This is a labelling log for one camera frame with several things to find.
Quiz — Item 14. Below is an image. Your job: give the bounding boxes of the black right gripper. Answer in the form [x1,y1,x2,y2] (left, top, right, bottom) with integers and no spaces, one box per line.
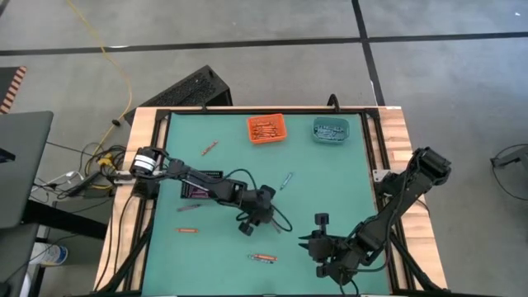
[298,213,346,278]

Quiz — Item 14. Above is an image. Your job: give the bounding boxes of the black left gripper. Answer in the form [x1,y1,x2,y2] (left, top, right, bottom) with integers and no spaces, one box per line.
[238,184,283,237]

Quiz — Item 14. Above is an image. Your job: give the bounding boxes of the black mesh basket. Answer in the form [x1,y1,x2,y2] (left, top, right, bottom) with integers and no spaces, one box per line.
[180,169,226,200]

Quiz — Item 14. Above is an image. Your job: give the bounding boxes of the teal table mat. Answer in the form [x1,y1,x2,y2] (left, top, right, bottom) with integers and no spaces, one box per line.
[143,111,393,296]

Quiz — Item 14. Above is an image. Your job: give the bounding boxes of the orange mesh basket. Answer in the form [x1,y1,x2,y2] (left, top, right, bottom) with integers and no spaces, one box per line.
[246,113,288,145]

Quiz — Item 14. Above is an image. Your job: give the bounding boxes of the teal plastic bin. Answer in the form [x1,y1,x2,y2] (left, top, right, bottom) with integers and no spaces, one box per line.
[311,116,351,144]

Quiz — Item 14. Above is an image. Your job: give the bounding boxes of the black perforated computer case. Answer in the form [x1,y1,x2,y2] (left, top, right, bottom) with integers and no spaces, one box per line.
[123,64,234,125]

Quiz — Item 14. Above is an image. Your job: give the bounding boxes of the long black floor tape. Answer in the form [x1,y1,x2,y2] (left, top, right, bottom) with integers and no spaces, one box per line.
[0,33,528,58]

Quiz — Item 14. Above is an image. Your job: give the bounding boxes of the short black floor tape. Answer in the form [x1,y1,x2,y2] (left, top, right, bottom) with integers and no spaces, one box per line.
[350,0,387,107]

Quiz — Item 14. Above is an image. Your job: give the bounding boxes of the white plastic container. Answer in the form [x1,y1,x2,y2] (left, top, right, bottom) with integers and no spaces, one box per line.
[29,242,69,267]

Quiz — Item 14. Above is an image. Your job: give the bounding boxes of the grey side table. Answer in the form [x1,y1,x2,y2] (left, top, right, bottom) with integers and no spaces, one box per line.
[0,110,54,229]

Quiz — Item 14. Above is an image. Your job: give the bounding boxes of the grey cabinet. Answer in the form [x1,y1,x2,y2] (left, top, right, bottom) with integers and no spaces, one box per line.
[0,222,40,297]

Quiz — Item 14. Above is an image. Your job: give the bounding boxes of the striped hazard floor mat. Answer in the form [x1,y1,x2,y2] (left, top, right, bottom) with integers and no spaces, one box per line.
[0,65,28,116]

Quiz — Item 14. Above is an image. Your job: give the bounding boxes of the black metal table frame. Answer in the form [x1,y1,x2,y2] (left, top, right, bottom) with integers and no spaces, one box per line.
[93,106,450,297]

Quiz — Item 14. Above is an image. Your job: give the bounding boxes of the floor cable bundle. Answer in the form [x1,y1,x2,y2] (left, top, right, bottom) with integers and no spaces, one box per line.
[31,139,127,199]

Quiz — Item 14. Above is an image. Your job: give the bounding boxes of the yellow power cable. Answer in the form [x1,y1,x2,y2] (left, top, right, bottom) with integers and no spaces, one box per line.
[65,0,134,191]

